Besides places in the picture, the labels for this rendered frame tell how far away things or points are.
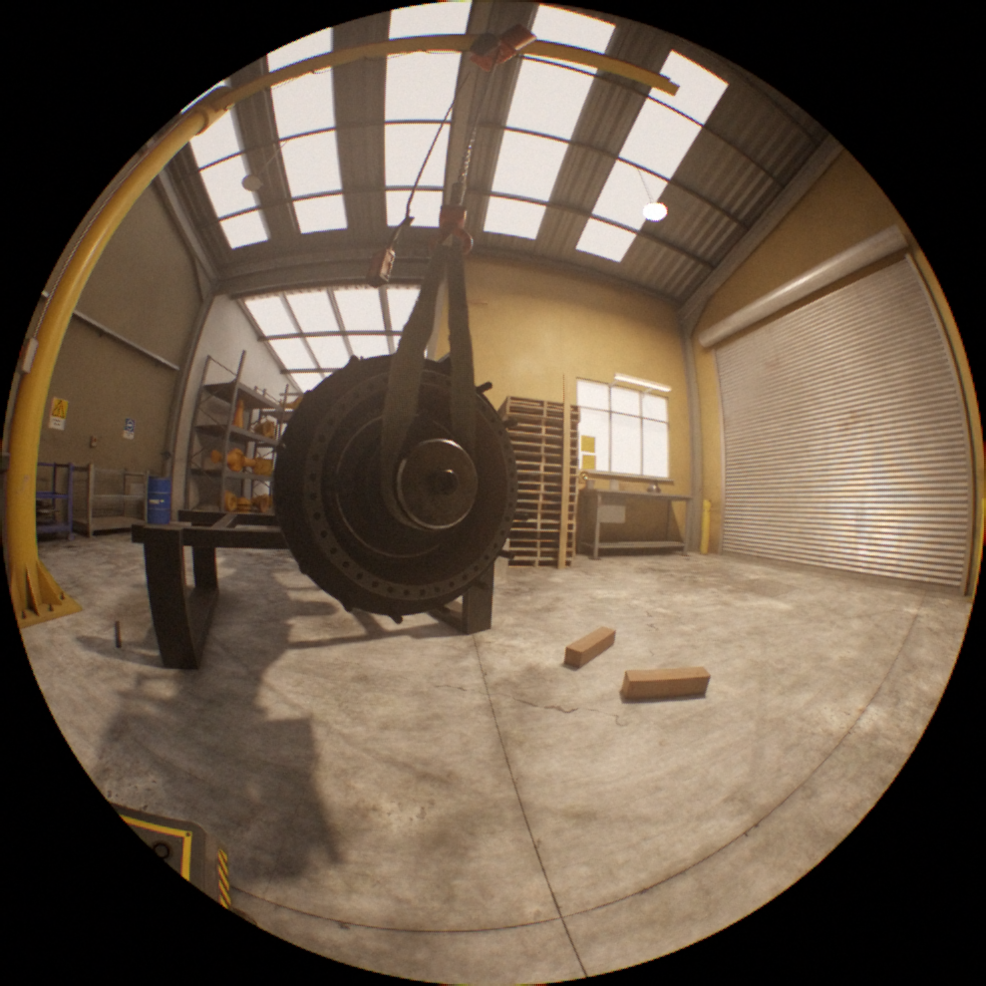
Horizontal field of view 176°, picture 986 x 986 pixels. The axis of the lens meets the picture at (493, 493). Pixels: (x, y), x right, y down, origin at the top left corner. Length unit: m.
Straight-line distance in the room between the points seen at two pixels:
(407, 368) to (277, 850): 1.09
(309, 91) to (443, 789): 7.21
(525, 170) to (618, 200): 1.72
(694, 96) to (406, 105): 4.28
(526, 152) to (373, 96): 2.63
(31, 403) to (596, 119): 6.86
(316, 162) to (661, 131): 5.58
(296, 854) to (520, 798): 0.62
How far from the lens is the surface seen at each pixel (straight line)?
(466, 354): 0.59
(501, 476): 0.66
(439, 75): 6.02
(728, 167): 7.18
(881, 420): 5.42
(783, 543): 5.92
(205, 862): 0.62
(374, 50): 3.35
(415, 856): 0.92
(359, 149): 6.54
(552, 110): 6.05
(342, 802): 1.04
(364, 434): 0.62
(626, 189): 6.67
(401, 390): 0.53
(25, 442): 2.63
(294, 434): 0.58
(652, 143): 6.50
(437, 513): 0.50
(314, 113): 6.60
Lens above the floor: 0.83
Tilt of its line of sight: 1 degrees up
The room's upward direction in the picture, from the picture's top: 3 degrees clockwise
